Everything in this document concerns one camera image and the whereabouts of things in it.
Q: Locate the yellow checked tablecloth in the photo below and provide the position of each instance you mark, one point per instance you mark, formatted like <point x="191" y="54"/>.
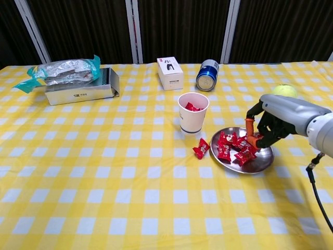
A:
<point x="104" y="182"/>

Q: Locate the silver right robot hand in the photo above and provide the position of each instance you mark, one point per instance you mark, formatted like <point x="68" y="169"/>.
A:
<point x="286" y="112"/>

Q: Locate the silver cardboard box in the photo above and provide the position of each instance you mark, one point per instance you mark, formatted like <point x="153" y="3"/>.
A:
<point x="78" y="95"/>

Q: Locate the blue drink can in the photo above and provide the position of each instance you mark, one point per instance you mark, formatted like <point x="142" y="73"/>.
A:
<point x="208" y="78"/>

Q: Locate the round steel plate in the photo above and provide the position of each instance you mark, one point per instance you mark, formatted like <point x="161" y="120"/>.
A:
<point x="260" y="164"/>

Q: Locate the small white product box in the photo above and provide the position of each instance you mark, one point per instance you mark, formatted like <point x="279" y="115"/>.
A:
<point x="171" y="75"/>

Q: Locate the silver teal snack bag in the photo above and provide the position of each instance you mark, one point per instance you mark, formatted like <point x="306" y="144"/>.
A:
<point x="65" y="70"/>

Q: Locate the white paper cup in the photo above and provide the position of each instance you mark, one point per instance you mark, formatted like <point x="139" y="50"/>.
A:
<point x="193" y="122"/>

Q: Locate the yellow-green tennis ball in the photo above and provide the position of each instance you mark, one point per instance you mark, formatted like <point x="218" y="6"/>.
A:
<point x="284" y="89"/>

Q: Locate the white metal frame post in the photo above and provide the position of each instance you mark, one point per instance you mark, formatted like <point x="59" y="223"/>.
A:
<point x="331" y="56"/>
<point x="230" y="31"/>
<point x="134" y="31"/>
<point x="33" y="31"/>

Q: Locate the black curtain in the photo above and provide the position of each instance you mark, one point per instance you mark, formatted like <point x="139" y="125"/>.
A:
<point x="182" y="26"/>

